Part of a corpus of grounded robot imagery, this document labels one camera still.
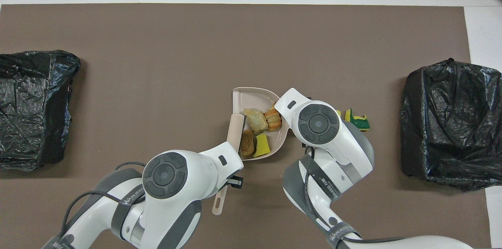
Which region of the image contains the bin with black trash bag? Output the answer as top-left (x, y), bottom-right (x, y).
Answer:
top-left (400, 58), bottom-right (502, 193)
top-left (0, 50), bottom-right (81, 172)

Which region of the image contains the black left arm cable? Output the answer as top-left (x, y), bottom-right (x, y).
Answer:
top-left (58, 161), bottom-right (146, 244)

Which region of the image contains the pale bread chunk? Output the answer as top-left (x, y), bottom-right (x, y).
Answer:
top-left (244, 108), bottom-right (269, 135)

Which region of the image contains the small yellow sponge piece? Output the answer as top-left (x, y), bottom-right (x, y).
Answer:
top-left (253, 133), bottom-right (271, 158)

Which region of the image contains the brown bread roll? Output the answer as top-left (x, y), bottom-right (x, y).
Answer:
top-left (239, 129), bottom-right (258, 158)

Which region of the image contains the beige brush with black bristles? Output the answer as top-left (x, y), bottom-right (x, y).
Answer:
top-left (212, 113), bottom-right (246, 216)

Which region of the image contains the green and yellow sponge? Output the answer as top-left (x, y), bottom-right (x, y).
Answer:
top-left (344, 108), bottom-right (370, 132)

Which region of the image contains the brown table mat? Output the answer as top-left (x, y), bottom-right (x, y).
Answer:
top-left (0, 4), bottom-right (491, 249)

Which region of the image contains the pale sandwich piece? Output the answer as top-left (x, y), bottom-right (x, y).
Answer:
top-left (264, 104), bottom-right (282, 132)

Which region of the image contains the beige plastic dustpan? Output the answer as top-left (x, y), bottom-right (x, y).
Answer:
top-left (232, 87), bottom-right (294, 162)

